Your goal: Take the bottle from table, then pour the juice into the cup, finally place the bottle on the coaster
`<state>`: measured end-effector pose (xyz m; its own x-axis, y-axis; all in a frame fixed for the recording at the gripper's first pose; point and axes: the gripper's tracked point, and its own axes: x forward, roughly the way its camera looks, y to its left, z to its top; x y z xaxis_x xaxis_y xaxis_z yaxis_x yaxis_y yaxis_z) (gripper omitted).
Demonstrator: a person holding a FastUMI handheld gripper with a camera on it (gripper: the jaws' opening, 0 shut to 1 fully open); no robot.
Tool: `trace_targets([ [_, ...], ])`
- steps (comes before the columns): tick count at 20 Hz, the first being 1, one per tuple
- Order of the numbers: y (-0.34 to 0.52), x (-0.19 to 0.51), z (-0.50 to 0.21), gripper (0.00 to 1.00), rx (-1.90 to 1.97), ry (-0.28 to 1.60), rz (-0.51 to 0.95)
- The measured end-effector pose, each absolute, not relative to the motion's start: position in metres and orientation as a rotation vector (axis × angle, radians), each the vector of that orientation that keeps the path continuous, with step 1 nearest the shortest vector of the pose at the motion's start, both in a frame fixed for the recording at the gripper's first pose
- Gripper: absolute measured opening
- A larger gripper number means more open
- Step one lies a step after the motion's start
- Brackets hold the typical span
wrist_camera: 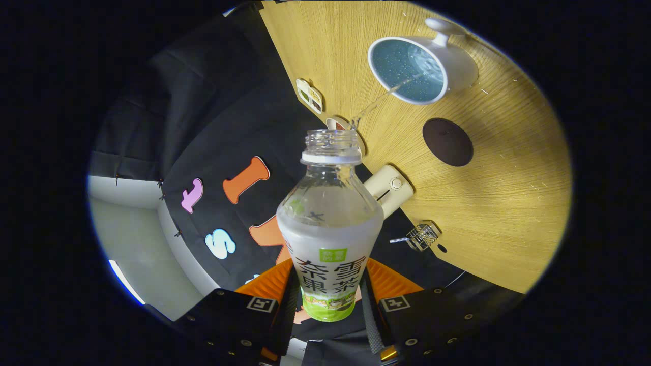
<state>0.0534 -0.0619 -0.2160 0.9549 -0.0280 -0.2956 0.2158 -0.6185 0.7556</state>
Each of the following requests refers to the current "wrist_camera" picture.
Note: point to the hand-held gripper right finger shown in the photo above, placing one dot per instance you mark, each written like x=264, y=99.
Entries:
x=374, y=325

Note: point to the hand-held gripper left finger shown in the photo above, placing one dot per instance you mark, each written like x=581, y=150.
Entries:
x=287, y=315

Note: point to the clear juice bottle white label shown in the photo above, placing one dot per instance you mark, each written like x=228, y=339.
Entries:
x=328, y=229

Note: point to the dark brown round coaster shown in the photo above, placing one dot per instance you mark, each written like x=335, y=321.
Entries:
x=447, y=142

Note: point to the white cup blue inside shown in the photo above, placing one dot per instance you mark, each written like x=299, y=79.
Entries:
x=457, y=63

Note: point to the thin metal stick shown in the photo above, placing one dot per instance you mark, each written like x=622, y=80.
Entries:
x=399, y=240

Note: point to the white toaster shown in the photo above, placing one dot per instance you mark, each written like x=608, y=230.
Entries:
x=389, y=190

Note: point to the wooden table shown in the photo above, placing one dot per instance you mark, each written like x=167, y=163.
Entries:
x=508, y=203

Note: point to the small plate with red food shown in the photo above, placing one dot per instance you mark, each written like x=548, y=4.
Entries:
x=335, y=123

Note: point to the black backdrop cloth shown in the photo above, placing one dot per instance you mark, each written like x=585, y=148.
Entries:
x=213, y=127

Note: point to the white three-compartment condiment dish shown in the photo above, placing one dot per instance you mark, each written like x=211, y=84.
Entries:
x=310, y=95

